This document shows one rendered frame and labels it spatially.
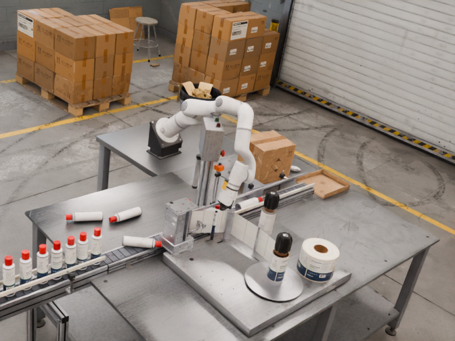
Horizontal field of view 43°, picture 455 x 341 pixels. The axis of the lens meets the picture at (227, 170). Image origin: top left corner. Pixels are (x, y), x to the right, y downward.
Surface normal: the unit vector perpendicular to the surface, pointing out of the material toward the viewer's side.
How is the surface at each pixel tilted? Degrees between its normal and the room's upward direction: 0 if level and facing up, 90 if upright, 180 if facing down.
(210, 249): 0
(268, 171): 90
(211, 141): 90
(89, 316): 1
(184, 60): 91
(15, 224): 0
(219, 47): 89
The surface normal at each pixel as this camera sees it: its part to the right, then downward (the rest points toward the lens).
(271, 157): 0.60, 0.46
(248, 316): 0.16, -0.87
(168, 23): -0.66, 0.26
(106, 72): 0.75, 0.44
